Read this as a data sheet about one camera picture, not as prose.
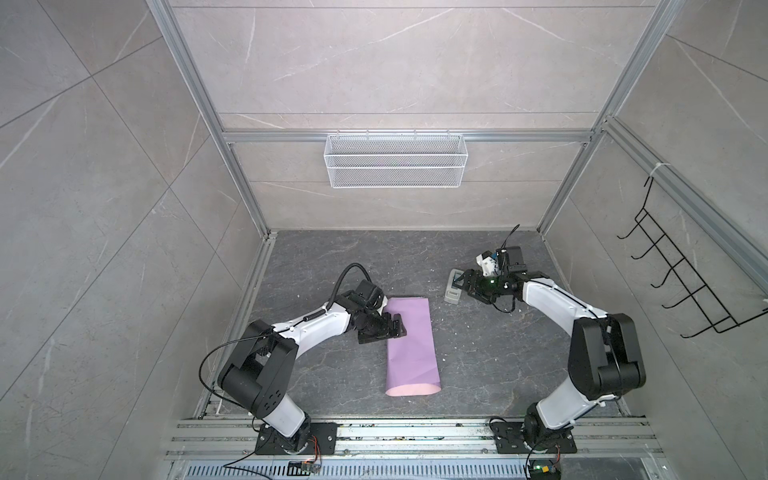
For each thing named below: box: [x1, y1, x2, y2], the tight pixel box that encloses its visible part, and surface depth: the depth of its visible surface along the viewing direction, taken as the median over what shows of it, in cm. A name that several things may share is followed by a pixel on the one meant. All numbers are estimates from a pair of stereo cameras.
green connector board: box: [529, 459, 561, 480], surface depth 72 cm
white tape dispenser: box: [444, 268, 465, 305], surface depth 100 cm
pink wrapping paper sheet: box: [385, 297, 442, 397], surface depth 82 cm
